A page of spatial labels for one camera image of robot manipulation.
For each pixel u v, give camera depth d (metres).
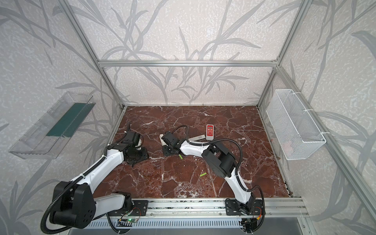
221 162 0.53
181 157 0.91
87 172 0.46
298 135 0.61
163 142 0.95
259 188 0.73
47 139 0.64
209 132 1.02
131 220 0.71
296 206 0.75
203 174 0.85
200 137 1.02
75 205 0.40
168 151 0.85
